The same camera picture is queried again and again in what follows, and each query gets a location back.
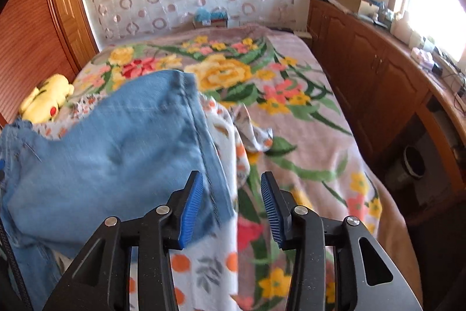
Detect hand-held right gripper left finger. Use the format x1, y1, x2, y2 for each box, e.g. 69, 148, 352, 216
42, 171, 204, 311

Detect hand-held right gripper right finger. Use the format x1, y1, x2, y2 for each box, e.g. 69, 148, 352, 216
260, 171, 426, 311

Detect blue jeans pants with patch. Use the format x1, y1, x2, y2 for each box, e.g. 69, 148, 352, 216
0, 70, 235, 311

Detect orange-print bed sheet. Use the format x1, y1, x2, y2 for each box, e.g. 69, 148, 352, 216
33, 94, 273, 311

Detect floral blanket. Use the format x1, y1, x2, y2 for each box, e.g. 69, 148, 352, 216
73, 25, 423, 311

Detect grey waste bin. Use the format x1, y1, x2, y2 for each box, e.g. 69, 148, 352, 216
402, 145, 426, 178

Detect wooden cabinet counter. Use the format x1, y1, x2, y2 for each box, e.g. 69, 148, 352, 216
306, 0, 466, 224

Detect yellow plush toy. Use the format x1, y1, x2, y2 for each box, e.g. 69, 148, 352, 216
20, 74, 74, 123

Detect cardboard box with blue cloth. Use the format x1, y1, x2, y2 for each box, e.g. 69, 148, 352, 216
193, 7, 230, 29

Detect small white device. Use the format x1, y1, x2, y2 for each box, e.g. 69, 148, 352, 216
411, 47, 434, 66

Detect white jar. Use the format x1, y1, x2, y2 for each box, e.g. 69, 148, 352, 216
391, 14, 414, 40

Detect open cardboard box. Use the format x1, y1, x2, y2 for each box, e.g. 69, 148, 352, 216
335, 0, 379, 15

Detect wooden louvered wardrobe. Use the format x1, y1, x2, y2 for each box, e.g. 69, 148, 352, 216
0, 0, 99, 129

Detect tangle of black cables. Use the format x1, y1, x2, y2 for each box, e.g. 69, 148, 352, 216
437, 56, 466, 96

